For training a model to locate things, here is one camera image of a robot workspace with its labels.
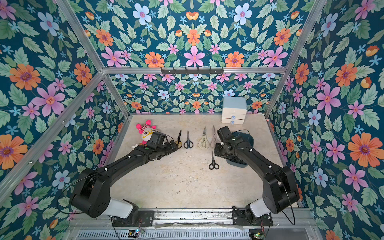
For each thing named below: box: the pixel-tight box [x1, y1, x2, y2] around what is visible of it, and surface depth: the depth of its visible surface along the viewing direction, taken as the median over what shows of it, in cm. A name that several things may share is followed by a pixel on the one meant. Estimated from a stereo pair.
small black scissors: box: [209, 150, 220, 170], surface depth 94 cm
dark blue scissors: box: [183, 129, 194, 149], surface depth 104 cm
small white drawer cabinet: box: [221, 96, 248, 125], surface depth 110 cm
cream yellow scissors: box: [197, 126, 210, 149], surface depth 106 cm
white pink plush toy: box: [135, 120, 158, 145], surface depth 102 cm
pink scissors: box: [210, 125, 221, 149], surface depth 107 cm
